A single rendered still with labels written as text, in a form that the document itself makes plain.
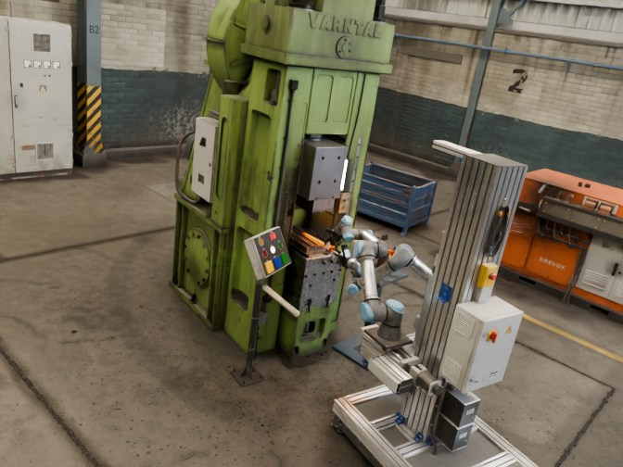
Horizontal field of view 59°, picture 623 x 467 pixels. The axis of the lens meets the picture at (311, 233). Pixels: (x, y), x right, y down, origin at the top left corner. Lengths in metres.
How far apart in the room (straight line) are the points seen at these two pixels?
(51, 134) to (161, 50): 2.53
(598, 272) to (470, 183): 4.00
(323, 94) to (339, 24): 0.48
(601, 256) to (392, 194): 2.76
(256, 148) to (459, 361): 2.13
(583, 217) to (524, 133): 4.86
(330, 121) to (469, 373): 2.04
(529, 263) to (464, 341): 4.03
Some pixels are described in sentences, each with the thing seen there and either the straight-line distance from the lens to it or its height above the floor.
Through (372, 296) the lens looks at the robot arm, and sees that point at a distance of 3.42.
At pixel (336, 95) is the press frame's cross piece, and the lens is 4.14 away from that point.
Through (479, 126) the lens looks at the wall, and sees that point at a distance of 11.70.
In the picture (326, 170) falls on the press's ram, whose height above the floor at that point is 1.59.
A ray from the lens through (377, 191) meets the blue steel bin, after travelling 7.94.
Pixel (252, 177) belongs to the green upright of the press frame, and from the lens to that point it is 4.28.
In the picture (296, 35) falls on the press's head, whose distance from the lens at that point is 3.80.
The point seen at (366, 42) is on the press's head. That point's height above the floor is 2.51.
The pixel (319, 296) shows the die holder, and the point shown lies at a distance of 4.42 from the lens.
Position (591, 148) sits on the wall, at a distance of 10.98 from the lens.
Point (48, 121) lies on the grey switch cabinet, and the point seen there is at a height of 0.80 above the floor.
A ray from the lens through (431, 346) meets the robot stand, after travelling 3.48.
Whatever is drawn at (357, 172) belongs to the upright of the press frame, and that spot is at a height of 1.51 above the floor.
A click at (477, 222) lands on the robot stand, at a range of 3.11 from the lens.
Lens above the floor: 2.57
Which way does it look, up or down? 21 degrees down
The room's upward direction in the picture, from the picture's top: 9 degrees clockwise
